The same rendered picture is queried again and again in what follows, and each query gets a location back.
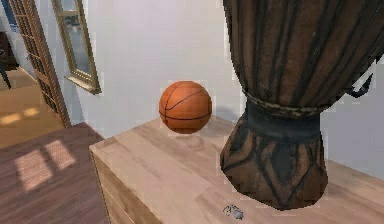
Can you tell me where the wooden lattice room door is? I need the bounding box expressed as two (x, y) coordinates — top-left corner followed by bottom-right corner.
(8, 0), (72, 129)

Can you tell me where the brown wooden goblet drum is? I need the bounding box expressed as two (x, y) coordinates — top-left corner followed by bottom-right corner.
(219, 0), (384, 211)

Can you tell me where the wooden framed window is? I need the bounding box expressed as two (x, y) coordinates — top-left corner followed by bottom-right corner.
(51, 0), (102, 96)

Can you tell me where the orange basketball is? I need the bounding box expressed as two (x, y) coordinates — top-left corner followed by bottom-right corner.
(158, 80), (213, 135)

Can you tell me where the dark chair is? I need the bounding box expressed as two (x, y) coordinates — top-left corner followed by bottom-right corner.
(0, 31), (20, 90)

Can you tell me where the small grey metal object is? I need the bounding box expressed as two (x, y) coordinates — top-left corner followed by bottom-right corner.
(222, 204), (245, 221)

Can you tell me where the light wooden chest of drawers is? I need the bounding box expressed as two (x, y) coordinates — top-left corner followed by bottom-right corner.
(88, 116), (384, 224)

